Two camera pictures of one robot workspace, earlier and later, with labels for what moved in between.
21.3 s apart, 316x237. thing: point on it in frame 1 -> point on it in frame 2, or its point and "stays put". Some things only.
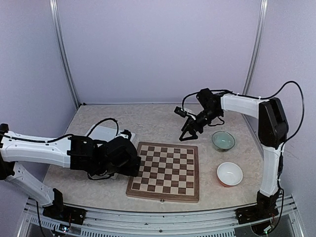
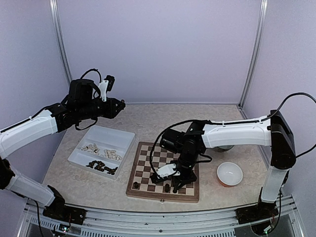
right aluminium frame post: [257, 47] stays put
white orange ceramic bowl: [229, 174] stays put
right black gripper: [192, 125] -> [183, 180]
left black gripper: [127, 170] -> [112, 110]
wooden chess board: [169, 173] stays put
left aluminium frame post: [53, 4] stays put
